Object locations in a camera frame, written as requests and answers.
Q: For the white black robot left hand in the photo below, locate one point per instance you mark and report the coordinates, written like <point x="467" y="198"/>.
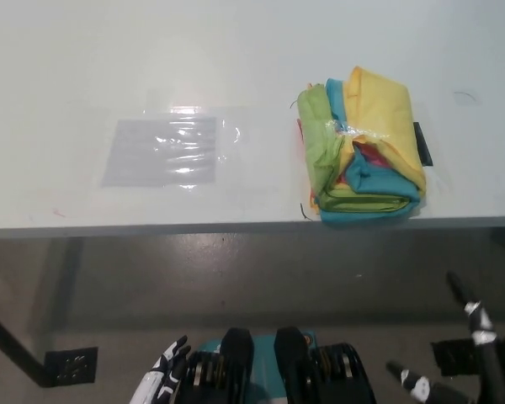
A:
<point x="157" y="374"/>

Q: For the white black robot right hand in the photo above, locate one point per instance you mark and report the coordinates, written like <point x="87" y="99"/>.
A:
<point x="486" y="336"/>

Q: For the teal microfibre cloth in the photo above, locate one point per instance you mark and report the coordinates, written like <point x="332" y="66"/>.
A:
<point x="370" y="179"/>

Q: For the black teal robot torso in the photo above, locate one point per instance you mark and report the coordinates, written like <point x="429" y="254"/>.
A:
<point x="290" y="362"/>

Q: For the black tape strip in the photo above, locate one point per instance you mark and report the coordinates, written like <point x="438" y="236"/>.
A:
<point x="423" y="143"/>

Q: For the clear tape piece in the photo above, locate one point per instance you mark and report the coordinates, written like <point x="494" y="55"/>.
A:
<point x="353" y="129"/>

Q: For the clear plastic cover sheet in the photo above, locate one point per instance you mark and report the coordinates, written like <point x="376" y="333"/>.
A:
<point x="229" y="139"/>

